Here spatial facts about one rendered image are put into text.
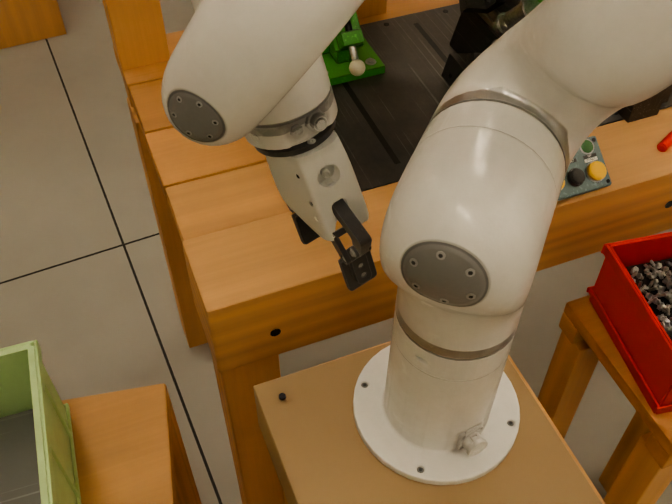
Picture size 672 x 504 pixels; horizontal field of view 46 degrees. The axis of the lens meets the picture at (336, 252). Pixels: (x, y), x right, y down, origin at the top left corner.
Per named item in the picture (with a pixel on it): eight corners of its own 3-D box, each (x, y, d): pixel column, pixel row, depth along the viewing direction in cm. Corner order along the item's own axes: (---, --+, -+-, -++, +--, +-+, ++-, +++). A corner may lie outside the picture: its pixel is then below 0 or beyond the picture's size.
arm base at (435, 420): (552, 438, 89) (596, 342, 75) (409, 515, 82) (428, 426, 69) (456, 319, 100) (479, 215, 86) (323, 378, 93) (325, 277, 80)
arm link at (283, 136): (352, 93, 65) (360, 123, 67) (300, 59, 71) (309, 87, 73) (265, 141, 62) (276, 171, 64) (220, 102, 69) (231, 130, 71)
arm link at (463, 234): (531, 284, 80) (593, 89, 62) (483, 436, 68) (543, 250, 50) (417, 249, 82) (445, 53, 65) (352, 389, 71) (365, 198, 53)
